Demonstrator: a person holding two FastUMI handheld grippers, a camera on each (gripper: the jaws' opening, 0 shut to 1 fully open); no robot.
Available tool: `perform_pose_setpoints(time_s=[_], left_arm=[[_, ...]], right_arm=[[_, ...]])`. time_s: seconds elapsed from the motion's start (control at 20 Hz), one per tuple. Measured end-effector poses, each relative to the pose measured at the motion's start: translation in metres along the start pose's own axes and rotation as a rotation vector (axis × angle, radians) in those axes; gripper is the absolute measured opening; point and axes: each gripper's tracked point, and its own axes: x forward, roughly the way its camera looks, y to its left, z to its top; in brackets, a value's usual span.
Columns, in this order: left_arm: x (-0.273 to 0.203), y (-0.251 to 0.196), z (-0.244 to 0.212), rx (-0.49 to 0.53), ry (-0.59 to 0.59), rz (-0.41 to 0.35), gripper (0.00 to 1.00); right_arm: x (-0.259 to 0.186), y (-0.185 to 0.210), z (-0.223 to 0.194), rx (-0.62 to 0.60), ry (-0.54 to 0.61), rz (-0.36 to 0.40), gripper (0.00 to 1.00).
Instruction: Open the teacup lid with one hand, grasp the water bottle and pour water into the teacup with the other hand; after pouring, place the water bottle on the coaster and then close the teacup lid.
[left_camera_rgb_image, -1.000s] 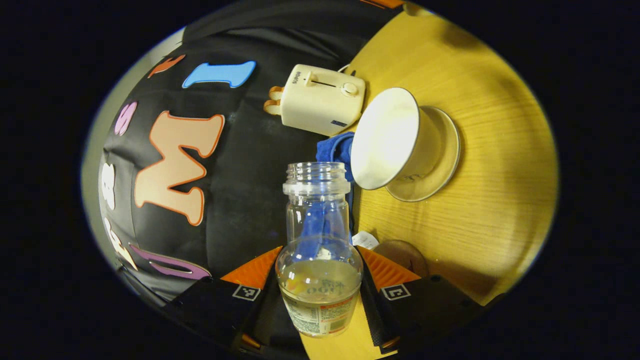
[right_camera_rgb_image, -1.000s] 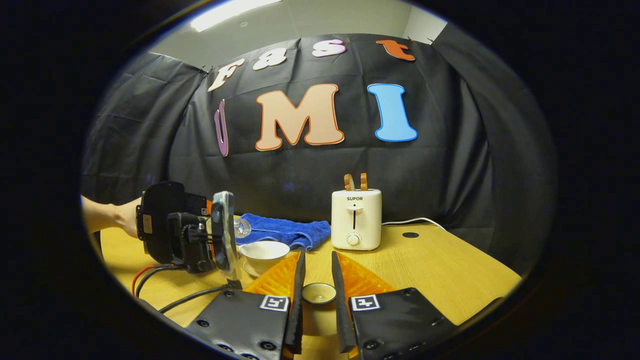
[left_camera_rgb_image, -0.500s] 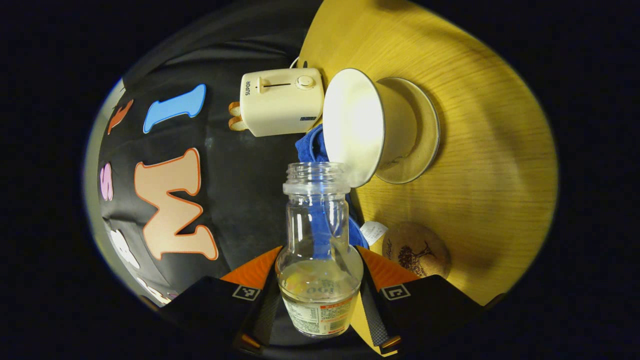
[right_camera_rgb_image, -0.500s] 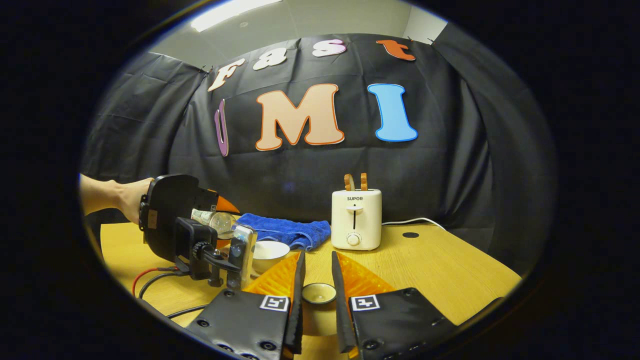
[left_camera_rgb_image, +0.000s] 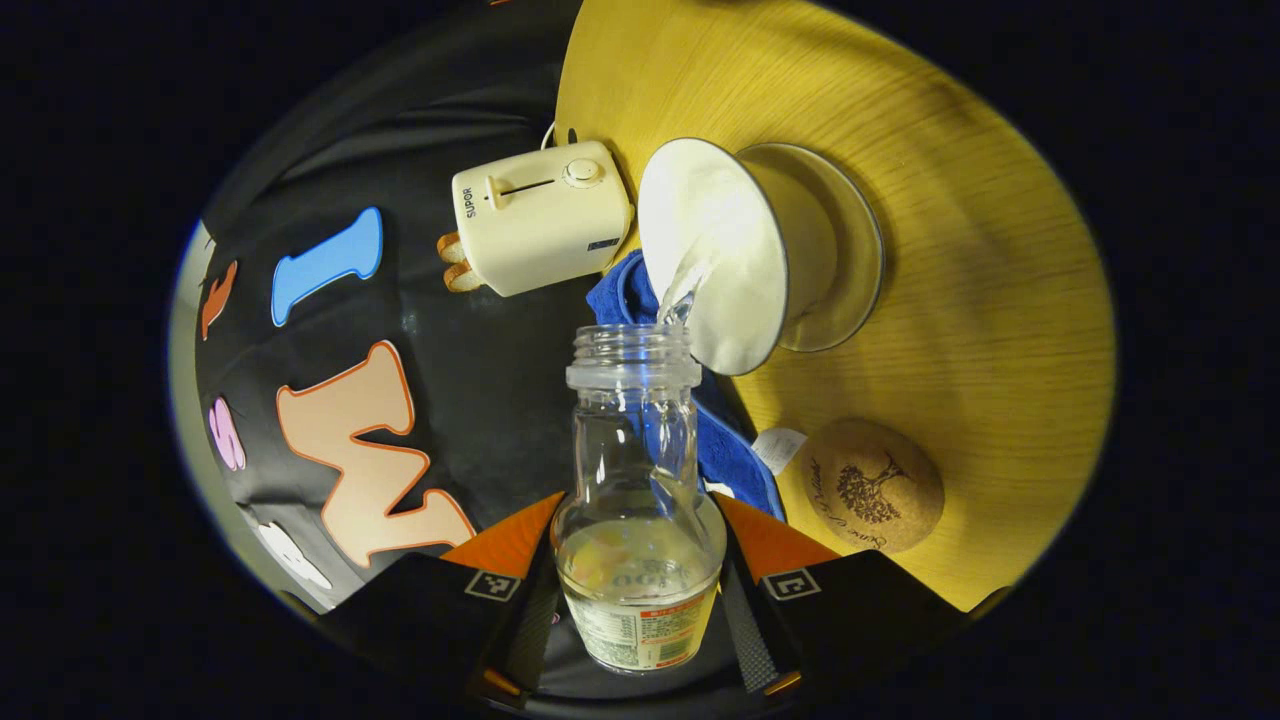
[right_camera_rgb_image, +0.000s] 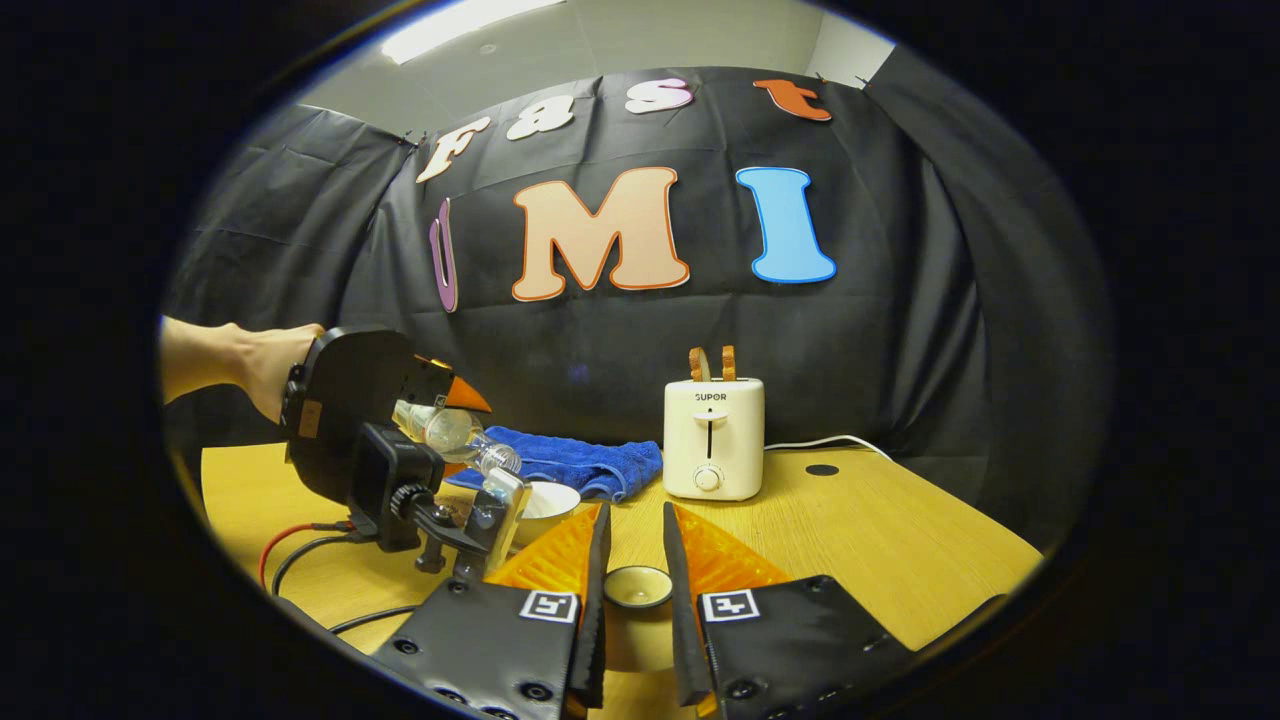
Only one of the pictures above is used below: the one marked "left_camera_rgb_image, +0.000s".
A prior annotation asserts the round cork coaster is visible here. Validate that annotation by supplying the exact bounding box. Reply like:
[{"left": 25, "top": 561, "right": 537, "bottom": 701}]
[{"left": 800, "top": 418, "right": 946, "bottom": 554}]

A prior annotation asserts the cream ceramic saucer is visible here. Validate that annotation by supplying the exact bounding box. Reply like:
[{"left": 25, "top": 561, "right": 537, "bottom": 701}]
[{"left": 740, "top": 143, "right": 886, "bottom": 353}]

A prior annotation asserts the clear plastic water bottle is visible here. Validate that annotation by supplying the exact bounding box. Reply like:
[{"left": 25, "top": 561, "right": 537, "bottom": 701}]
[{"left": 550, "top": 323, "right": 728, "bottom": 673}]

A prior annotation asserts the cream ceramic teacup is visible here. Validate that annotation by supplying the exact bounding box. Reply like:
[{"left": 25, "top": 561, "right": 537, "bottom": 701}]
[{"left": 638, "top": 137, "right": 841, "bottom": 377}]

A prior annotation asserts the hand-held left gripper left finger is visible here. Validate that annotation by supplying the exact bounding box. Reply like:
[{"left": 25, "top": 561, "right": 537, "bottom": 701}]
[{"left": 315, "top": 490, "right": 566, "bottom": 701}]

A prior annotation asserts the blue towel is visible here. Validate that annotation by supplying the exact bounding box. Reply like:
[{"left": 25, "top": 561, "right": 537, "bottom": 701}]
[{"left": 586, "top": 250, "right": 809, "bottom": 523}]

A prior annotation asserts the white toaster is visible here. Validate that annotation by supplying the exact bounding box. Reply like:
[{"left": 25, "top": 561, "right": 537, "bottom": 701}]
[{"left": 452, "top": 140, "right": 635, "bottom": 298}]

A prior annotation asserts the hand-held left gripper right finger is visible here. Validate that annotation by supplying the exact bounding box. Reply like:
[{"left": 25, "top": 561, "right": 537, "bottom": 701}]
[{"left": 712, "top": 490, "right": 969, "bottom": 698}]

